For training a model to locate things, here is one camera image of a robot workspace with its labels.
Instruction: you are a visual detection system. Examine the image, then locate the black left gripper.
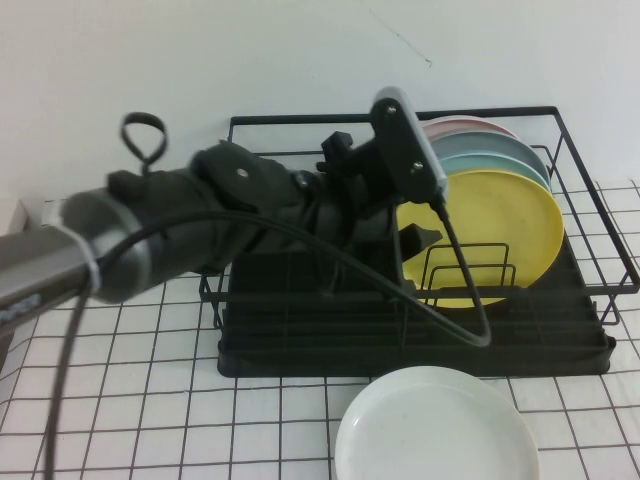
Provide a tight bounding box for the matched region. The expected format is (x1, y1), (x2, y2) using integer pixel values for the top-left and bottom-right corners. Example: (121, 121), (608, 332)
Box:
(315, 130), (442, 258)

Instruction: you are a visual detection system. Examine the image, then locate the yellow round plate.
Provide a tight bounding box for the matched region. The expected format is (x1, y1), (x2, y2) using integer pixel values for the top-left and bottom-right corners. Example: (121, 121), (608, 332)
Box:
(397, 168), (566, 309)

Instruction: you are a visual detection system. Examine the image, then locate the light blue round plate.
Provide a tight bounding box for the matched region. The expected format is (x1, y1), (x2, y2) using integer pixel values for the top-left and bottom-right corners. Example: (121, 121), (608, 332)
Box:
(439, 153), (553, 194)

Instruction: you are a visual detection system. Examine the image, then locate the grey round plate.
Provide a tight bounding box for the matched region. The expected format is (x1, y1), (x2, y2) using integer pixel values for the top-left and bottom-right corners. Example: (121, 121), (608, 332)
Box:
(427, 130), (551, 176)

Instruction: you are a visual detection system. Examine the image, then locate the pink round plate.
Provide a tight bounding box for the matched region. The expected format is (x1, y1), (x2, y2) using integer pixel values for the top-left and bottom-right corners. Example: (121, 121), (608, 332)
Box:
(421, 115), (519, 141)

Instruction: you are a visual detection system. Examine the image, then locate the white round plate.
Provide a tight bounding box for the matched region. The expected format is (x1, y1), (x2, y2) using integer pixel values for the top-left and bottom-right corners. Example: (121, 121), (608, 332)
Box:
(334, 365), (543, 480)

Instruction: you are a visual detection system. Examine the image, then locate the black plastic drip tray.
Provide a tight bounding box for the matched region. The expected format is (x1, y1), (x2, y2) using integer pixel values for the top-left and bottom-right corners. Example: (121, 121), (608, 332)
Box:
(217, 239), (617, 377)

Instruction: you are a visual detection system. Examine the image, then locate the beige box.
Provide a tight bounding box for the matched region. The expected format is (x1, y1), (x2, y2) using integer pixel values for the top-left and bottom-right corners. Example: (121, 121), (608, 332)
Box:
(0, 198), (31, 231)

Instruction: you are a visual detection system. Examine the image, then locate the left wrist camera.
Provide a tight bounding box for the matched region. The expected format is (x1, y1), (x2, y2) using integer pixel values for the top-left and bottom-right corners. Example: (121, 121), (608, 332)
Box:
(368, 86), (449, 205)

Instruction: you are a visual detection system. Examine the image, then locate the black camera cable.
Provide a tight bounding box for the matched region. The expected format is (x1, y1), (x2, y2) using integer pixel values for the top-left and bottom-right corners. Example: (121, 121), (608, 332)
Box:
(42, 192), (494, 480)

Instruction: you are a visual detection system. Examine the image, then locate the black wire dish rack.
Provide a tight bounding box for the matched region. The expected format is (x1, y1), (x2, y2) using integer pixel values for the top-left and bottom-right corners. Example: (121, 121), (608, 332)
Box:
(198, 105), (640, 351)

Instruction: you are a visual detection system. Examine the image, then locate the black strap loop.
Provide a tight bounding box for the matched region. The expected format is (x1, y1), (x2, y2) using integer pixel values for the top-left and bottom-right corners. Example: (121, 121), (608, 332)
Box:
(121, 112), (169, 174)

